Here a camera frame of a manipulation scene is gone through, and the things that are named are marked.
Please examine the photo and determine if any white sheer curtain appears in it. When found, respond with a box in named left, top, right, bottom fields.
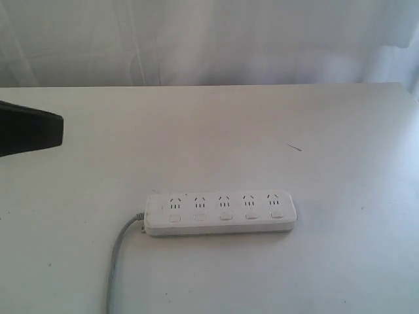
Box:
left=1, top=1, right=418, bottom=96

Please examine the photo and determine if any grey power cable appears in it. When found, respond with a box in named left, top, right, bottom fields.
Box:
left=105, top=212, right=147, bottom=314

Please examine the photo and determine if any white five-outlet power strip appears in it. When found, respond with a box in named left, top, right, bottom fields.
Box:
left=143, top=190, right=297, bottom=237

